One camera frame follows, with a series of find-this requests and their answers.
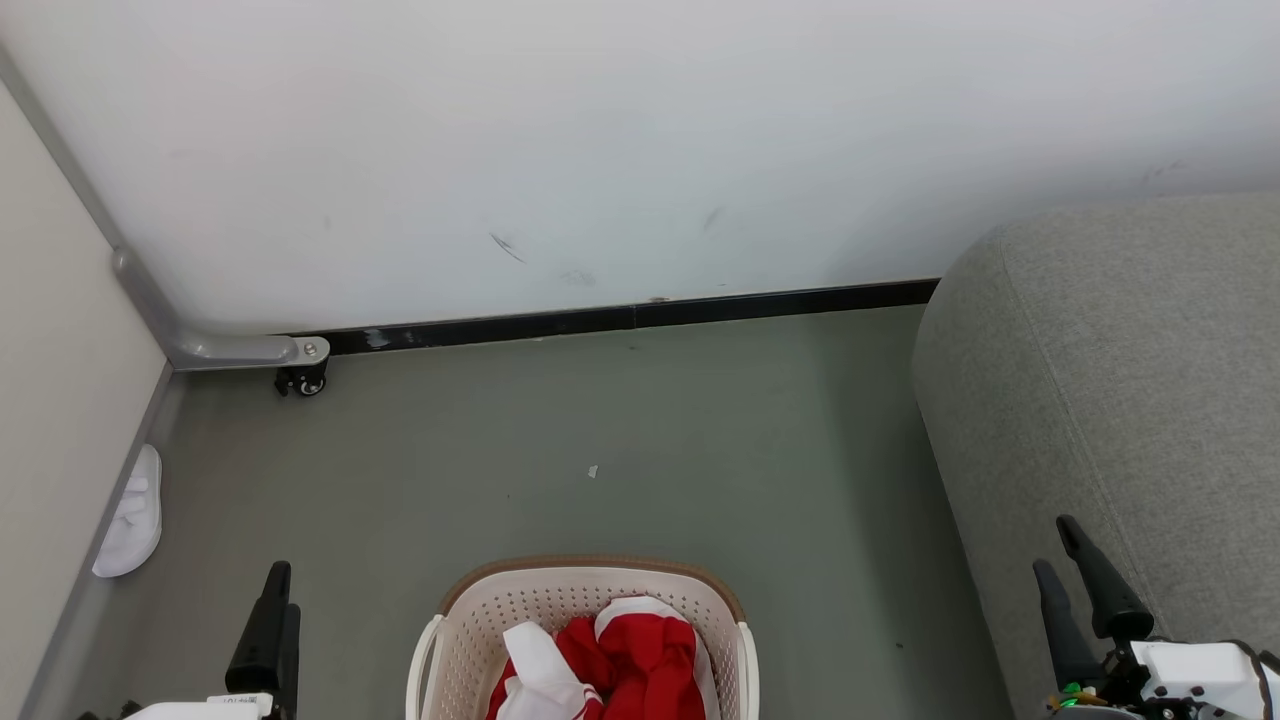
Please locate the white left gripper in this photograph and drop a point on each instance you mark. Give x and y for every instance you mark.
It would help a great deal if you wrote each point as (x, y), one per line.
(215, 709)

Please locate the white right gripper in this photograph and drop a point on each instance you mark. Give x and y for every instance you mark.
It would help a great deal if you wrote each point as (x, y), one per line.
(1190, 680)

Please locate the red basketball jersey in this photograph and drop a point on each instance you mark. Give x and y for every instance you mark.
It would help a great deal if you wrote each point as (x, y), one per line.
(645, 665)

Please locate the white slipper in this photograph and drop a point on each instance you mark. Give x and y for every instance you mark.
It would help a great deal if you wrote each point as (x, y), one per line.
(135, 520)

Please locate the cream perforated laundry basket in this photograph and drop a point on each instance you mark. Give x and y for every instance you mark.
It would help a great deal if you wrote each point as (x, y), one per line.
(470, 620)

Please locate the small black caster wheel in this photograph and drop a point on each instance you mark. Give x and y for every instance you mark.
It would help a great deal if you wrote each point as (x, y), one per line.
(303, 381)

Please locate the black baseboard strip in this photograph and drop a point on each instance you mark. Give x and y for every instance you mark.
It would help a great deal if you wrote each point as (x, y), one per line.
(600, 318)

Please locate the grey partition post foot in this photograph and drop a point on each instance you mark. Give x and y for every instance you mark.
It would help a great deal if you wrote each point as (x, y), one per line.
(225, 350)

